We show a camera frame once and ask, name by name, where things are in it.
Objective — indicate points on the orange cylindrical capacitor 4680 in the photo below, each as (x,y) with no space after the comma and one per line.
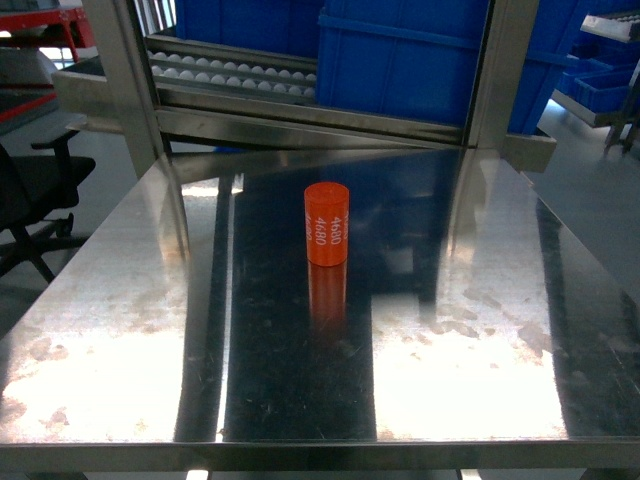
(326,223)

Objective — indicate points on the large blue plastic crate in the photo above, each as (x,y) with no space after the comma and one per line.
(418,59)

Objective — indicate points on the blue crate at left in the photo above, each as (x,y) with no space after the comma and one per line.
(284,27)

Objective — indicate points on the black office chair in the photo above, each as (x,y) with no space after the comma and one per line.
(32,187)

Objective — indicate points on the steel shelf with blue bins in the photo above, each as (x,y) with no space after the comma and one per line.
(602,86)

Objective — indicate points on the red metal conveyor frame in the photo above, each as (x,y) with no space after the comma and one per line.
(37,38)

